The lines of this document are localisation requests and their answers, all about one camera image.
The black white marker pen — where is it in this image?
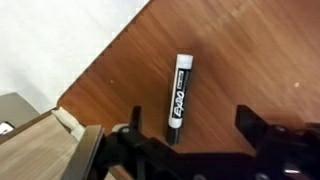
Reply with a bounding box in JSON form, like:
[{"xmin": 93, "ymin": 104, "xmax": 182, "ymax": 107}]
[{"xmin": 165, "ymin": 53, "xmax": 195, "ymax": 146}]

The white tape strip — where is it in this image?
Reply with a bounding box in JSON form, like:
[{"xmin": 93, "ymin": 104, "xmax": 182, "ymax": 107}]
[{"xmin": 54, "ymin": 106, "xmax": 87, "ymax": 142}]

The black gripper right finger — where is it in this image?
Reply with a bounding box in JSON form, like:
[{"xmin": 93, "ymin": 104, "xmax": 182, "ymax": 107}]
[{"xmin": 234, "ymin": 104, "xmax": 278, "ymax": 150}]

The brown cardboard panel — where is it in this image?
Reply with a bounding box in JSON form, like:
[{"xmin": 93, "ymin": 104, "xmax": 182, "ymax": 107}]
[{"xmin": 0, "ymin": 106, "xmax": 105, "ymax": 180}]

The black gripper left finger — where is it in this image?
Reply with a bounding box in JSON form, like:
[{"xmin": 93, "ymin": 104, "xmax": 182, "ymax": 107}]
[{"xmin": 111, "ymin": 105, "xmax": 150, "ymax": 144}]

